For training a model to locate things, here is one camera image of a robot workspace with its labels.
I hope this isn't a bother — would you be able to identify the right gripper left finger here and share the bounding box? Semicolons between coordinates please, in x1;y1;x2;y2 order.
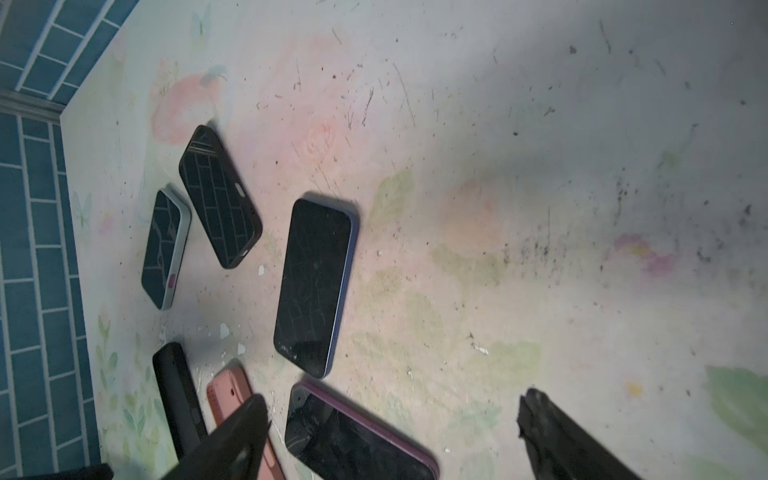
164;394;270;480

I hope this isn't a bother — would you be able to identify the black phone case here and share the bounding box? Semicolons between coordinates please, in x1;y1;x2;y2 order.
178;125;263;269
152;342;208;461

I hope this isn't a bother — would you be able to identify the pink phone case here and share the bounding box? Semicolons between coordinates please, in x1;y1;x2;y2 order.
206;364;286;480

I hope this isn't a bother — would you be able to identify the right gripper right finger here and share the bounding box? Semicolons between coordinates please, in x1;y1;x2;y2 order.
517;388;638;479

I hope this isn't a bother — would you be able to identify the black phone screen up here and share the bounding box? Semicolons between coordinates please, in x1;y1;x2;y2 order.
141;184;192;311

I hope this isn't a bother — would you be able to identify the black phone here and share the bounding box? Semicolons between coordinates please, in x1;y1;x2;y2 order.
285;381;440;479
273;198;358;379

